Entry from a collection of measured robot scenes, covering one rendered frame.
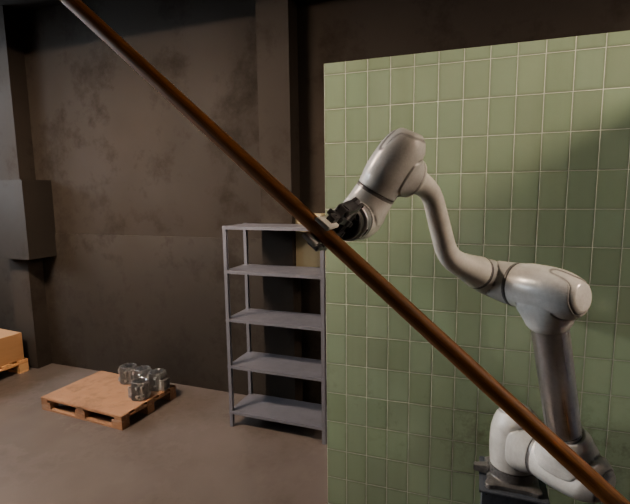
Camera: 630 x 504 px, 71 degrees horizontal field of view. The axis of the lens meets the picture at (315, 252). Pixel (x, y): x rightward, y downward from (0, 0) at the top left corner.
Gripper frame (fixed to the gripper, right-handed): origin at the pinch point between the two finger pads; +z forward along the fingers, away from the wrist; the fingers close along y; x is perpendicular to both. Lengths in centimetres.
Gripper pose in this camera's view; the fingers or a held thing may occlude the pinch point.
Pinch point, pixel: (321, 230)
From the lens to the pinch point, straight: 80.6
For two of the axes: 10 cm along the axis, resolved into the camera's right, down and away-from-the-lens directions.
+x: -7.3, -6.7, 1.4
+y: -6.1, 7.3, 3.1
